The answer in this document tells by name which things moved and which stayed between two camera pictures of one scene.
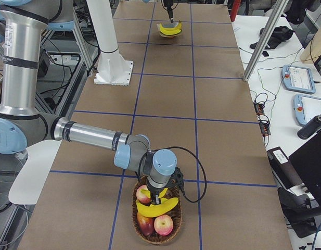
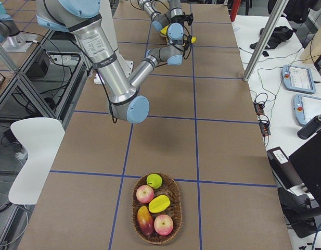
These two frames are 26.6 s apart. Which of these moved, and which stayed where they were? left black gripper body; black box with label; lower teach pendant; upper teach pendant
Moved: left black gripper body
Stayed: lower teach pendant; black box with label; upper teach pendant
